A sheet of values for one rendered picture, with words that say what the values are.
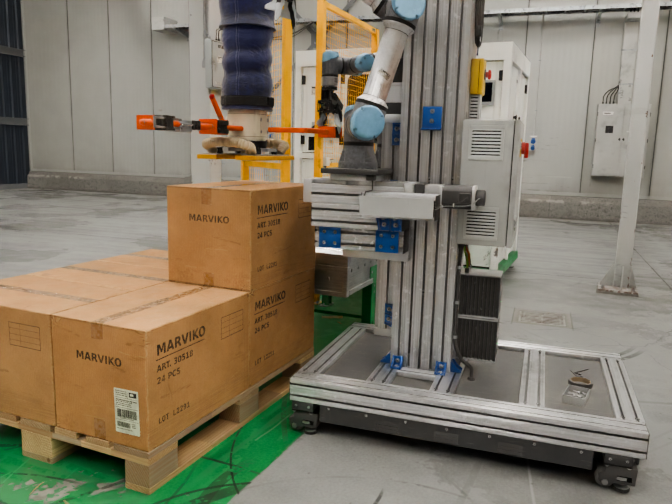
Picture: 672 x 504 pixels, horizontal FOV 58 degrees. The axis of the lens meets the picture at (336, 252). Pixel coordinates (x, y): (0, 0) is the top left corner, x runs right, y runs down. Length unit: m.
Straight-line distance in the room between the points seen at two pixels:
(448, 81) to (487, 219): 0.54
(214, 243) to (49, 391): 0.79
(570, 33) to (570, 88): 0.92
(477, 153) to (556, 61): 9.38
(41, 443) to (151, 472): 0.47
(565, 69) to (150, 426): 10.39
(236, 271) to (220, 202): 0.28
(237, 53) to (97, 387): 1.41
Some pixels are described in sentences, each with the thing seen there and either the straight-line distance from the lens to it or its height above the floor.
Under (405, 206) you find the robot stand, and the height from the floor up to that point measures 0.92.
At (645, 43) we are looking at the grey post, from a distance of 5.54.
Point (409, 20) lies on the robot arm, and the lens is 2.23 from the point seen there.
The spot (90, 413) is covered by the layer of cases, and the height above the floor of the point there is 0.23.
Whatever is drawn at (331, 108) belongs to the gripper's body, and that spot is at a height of 1.29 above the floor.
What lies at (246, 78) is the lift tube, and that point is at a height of 1.39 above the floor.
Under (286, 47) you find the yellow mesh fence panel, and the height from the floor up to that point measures 1.71.
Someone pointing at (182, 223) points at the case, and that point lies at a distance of 2.56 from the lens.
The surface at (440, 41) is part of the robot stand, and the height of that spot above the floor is 1.52.
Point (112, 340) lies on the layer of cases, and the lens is 2.06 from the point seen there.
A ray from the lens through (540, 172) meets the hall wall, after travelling 11.56.
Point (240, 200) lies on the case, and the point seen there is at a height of 0.90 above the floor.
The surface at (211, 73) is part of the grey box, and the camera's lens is 4.08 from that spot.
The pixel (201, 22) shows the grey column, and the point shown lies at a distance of 4.22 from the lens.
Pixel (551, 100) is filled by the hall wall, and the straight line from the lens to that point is 11.60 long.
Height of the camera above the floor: 1.11
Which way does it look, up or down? 10 degrees down
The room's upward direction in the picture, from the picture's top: 2 degrees clockwise
